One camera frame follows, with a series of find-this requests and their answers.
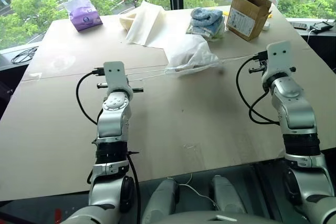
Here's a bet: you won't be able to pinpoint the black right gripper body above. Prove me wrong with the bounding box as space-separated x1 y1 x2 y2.
248 59 269 75

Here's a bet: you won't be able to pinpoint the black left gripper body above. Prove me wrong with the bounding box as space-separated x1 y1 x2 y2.
96 82 144 93

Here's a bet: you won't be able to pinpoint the white drawstring bag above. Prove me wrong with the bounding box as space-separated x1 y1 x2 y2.
125 33 260 82

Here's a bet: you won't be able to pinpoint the cream folded cloth bag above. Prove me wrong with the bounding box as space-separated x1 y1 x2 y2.
125 1 172 49

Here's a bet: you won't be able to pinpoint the beige cloth bag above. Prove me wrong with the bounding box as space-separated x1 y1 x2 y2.
119 12 139 32

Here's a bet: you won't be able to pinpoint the light blue towel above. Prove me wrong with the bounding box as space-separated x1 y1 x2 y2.
190 7 224 27

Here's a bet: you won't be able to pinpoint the brown cardboard box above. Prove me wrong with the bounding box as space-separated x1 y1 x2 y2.
226 0 274 42

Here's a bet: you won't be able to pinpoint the stack of folded towels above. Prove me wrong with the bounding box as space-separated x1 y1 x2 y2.
186 21 227 43

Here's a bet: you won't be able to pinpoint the black electronic device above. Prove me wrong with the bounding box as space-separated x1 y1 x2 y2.
309 20 336 34

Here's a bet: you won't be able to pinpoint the purple tissue pack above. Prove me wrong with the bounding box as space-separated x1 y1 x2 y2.
63 0 103 33

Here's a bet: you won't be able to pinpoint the grey left robot leg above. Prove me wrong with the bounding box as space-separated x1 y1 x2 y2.
141 177 181 224

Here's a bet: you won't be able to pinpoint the grey robot leg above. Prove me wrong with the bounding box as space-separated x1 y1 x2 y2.
141 177 181 224
211 175 248 215

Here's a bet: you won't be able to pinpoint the grey right robot leg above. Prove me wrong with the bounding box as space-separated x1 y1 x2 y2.
211 175 248 215

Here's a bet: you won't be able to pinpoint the black side furniture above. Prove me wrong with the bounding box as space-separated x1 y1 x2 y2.
0 52 30 121

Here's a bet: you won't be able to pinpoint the grey robot torso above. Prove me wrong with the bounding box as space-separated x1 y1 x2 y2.
160 209 265 224

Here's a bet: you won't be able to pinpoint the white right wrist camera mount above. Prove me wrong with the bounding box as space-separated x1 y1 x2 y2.
260 40 297 83

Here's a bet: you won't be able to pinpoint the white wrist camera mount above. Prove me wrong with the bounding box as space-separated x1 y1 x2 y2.
260 40 297 83
102 61 133 97

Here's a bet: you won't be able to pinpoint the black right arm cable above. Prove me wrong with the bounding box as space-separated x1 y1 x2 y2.
235 51 281 125

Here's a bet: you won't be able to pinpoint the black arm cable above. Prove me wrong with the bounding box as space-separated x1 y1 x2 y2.
75 67 106 125
235 51 281 125

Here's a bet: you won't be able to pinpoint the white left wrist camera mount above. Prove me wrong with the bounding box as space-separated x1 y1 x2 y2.
102 61 133 97

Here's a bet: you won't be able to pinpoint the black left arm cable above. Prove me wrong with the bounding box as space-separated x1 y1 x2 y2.
75 67 106 125

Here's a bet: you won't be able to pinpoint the coiled black cables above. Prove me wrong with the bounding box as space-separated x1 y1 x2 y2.
10 46 39 65

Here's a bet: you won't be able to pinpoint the thin white floor cable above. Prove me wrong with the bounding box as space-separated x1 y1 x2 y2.
167 172 221 209

